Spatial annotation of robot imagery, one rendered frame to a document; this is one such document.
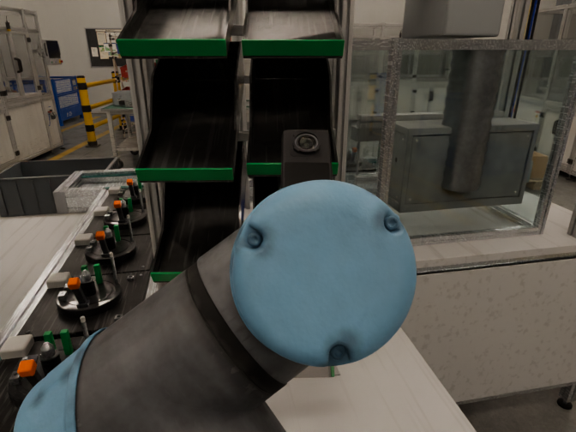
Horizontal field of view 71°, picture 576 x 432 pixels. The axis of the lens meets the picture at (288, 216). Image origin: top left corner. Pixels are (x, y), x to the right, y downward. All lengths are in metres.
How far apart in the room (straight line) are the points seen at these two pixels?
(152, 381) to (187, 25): 0.53
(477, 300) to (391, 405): 0.84
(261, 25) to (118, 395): 0.56
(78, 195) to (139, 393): 1.82
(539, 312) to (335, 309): 1.76
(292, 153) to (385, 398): 0.66
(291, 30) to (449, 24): 0.91
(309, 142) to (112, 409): 0.27
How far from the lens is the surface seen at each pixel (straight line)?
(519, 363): 2.01
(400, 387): 0.96
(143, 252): 1.27
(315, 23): 0.67
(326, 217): 0.15
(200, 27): 0.63
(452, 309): 1.64
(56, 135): 7.71
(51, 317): 1.06
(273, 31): 0.64
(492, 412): 2.24
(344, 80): 0.71
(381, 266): 0.16
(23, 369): 0.77
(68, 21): 12.14
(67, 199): 2.00
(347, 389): 0.93
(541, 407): 2.37
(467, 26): 1.52
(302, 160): 0.37
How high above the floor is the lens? 1.52
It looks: 22 degrees down
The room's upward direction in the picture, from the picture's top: straight up
